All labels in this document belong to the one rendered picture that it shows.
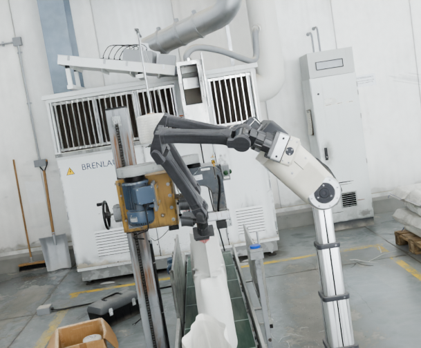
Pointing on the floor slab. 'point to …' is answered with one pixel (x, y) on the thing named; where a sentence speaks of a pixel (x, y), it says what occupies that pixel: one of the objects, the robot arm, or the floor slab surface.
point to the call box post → (263, 303)
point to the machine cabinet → (101, 266)
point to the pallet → (419, 246)
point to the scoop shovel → (53, 243)
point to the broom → (27, 239)
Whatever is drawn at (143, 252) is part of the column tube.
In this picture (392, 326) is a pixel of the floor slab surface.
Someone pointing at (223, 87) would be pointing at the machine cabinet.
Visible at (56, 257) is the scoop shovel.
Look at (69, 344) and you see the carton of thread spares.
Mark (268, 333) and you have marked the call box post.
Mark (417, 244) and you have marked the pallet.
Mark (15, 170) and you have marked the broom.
